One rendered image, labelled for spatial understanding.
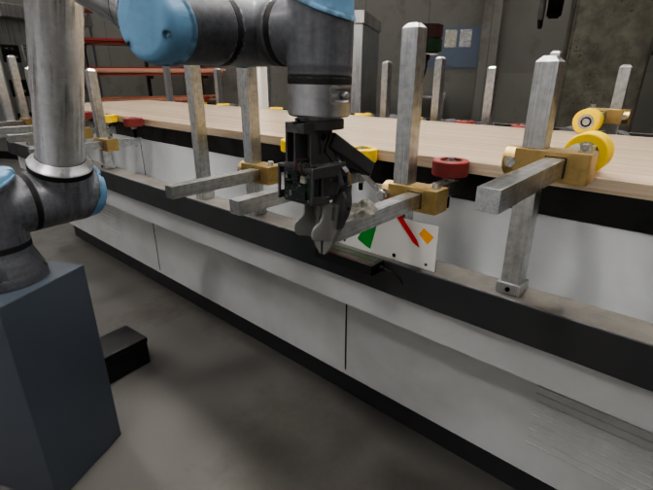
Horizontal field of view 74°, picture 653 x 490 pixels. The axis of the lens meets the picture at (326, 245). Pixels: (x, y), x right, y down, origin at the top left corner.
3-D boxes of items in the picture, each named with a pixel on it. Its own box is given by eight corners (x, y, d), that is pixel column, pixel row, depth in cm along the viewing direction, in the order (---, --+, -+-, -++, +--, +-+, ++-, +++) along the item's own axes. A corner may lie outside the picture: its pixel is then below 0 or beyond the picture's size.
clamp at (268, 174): (266, 186, 118) (265, 167, 117) (235, 179, 127) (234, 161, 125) (283, 182, 123) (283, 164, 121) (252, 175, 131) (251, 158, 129)
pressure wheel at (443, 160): (454, 214, 96) (460, 162, 92) (422, 207, 101) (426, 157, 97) (469, 206, 102) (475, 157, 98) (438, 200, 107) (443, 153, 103)
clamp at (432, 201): (434, 216, 87) (436, 192, 85) (379, 203, 96) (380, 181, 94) (448, 210, 91) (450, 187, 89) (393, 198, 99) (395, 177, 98)
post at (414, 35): (401, 262, 97) (418, 20, 79) (389, 259, 99) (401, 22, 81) (410, 259, 99) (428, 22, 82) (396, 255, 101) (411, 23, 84)
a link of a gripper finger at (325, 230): (302, 261, 68) (302, 203, 65) (327, 251, 72) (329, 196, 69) (317, 266, 66) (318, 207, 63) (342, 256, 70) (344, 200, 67)
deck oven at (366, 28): (313, 143, 731) (312, 23, 666) (376, 145, 706) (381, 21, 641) (285, 157, 607) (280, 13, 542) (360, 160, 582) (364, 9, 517)
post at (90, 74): (109, 186, 192) (86, 68, 174) (105, 185, 194) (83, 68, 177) (117, 185, 194) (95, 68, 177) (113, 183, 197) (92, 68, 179)
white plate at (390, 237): (433, 272, 91) (437, 227, 87) (337, 242, 107) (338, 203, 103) (434, 271, 91) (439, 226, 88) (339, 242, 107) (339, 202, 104)
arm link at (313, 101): (318, 84, 67) (368, 85, 61) (317, 117, 69) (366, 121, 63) (274, 83, 61) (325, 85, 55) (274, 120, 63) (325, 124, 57)
